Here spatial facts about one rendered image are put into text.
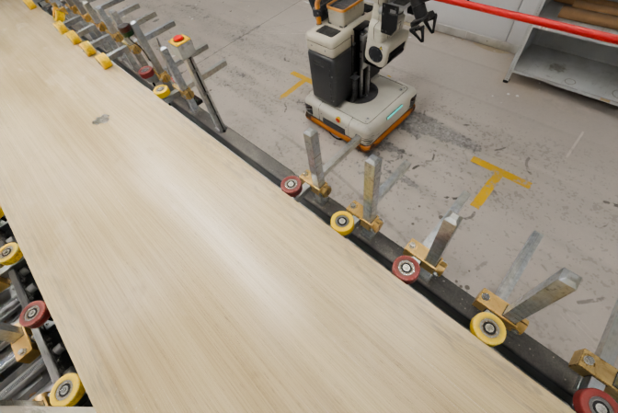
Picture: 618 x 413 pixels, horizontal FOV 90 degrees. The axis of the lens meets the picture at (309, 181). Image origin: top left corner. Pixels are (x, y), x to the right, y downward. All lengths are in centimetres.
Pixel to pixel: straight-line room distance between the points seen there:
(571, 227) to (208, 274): 208
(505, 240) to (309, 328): 154
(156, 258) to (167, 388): 40
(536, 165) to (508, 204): 42
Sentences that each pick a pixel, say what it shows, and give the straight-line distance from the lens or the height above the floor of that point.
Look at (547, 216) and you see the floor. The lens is 243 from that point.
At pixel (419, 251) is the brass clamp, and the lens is 111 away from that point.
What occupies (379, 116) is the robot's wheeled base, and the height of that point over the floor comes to 28.
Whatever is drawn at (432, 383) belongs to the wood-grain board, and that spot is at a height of 90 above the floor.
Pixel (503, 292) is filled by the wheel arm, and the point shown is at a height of 82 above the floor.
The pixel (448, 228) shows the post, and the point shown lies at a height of 108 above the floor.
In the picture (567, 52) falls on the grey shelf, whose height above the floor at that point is 14.
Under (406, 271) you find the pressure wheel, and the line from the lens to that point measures 101.
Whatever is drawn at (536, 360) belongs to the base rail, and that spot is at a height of 70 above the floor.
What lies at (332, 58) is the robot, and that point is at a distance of 214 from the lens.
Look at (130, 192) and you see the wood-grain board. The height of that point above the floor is 90.
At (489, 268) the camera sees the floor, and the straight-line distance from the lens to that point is 212.
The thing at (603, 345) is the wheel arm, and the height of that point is 85.
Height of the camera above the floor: 184
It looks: 53 degrees down
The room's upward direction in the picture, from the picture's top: 12 degrees counter-clockwise
